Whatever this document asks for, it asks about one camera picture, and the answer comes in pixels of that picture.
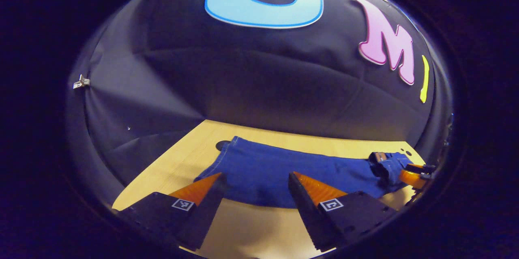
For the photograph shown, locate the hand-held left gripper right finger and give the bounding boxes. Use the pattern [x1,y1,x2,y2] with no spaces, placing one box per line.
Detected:
[288,172,398,252]

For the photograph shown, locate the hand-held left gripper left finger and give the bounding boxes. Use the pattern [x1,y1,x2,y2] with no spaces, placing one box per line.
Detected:
[116,172,228,251]

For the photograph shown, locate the blue jeans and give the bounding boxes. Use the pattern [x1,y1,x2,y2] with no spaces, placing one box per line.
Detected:
[194,136,414,209]

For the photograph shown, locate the black backdrop cloth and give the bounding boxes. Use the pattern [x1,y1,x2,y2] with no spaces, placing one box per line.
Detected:
[67,0,454,211]

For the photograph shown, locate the silver binder clip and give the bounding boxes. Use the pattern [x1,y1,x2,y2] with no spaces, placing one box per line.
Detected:
[73,74,90,90]

